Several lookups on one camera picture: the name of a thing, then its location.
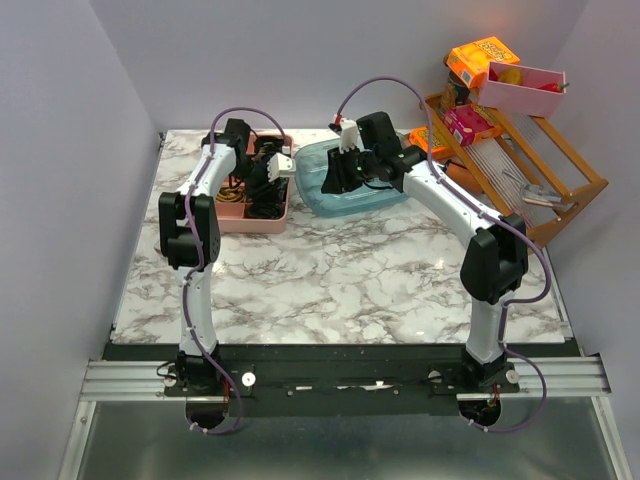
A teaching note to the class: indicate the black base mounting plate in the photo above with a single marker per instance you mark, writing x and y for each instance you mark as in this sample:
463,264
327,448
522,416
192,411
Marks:
325,380

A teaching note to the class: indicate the orange bottle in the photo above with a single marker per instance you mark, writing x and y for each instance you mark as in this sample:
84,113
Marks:
461,176

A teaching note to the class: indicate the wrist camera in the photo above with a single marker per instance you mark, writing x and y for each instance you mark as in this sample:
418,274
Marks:
281,166
349,135

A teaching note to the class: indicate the red toy pepper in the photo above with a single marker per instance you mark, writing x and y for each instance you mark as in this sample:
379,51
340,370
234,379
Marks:
555,87

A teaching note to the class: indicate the orange snack box middle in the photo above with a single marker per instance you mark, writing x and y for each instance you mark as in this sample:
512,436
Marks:
441,150

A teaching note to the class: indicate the rolled black tie bottom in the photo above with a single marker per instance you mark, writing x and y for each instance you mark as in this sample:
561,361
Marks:
265,209

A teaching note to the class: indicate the pink rectangular bin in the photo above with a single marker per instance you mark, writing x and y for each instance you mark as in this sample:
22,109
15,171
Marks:
526,98

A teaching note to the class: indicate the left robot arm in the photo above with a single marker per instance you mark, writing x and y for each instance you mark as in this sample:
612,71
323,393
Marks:
190,241

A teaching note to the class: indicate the blue transparent plastic tray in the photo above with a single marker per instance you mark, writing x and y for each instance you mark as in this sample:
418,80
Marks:
312,167

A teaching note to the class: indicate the yellow toy fruit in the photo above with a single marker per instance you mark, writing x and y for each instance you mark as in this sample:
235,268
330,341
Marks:
511,76

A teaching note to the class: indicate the rolled black tie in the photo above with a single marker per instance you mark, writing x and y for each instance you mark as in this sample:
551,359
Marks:
265,209
268,144

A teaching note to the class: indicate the pink snack box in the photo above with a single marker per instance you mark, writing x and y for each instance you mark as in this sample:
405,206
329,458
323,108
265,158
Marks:
470,124

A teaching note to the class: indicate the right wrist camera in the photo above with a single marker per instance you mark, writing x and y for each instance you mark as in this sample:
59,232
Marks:
349,135

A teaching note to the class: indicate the wooden dish rack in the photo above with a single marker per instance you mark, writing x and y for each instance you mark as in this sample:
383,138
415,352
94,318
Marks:
530,150

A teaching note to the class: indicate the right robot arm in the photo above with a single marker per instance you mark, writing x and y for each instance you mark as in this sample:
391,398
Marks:
496,257

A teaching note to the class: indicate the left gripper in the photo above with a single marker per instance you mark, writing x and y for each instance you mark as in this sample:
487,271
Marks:
265,188

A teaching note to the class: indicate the rolled gold tie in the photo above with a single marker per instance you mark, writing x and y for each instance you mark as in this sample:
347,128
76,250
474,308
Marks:
231,194

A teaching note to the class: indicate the rolled black tie top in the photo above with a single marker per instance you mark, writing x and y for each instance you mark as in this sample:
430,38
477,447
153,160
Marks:
268,144

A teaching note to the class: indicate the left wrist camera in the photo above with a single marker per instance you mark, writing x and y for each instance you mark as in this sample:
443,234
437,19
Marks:
281,166

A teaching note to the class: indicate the brown snack can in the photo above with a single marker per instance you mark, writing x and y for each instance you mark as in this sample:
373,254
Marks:
456,92

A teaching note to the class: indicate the orange snack box top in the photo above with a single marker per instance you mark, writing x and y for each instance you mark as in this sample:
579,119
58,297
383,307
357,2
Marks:
470,62

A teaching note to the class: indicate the pink compartment organizer tray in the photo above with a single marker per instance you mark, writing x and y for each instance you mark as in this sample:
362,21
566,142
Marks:
232,217

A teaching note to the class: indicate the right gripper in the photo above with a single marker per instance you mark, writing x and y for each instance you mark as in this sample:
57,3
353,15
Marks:
336,179

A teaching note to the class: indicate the aluminium rail frame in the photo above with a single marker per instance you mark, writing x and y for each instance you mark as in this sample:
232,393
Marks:
545,372

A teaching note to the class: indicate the orange snack box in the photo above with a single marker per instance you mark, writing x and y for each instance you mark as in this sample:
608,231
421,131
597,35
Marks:
470,62
441,150

